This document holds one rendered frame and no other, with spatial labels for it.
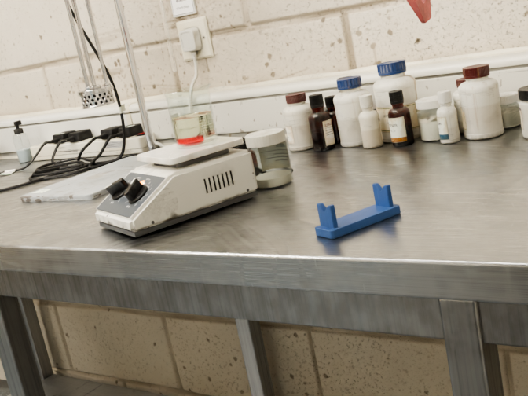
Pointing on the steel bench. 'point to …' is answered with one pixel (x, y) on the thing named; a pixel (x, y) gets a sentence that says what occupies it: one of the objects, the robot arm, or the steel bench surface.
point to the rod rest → (327, 217)
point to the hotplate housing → (188, 191)
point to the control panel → (120, 207)
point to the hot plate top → (169, 155)
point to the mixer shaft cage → (102, 93)
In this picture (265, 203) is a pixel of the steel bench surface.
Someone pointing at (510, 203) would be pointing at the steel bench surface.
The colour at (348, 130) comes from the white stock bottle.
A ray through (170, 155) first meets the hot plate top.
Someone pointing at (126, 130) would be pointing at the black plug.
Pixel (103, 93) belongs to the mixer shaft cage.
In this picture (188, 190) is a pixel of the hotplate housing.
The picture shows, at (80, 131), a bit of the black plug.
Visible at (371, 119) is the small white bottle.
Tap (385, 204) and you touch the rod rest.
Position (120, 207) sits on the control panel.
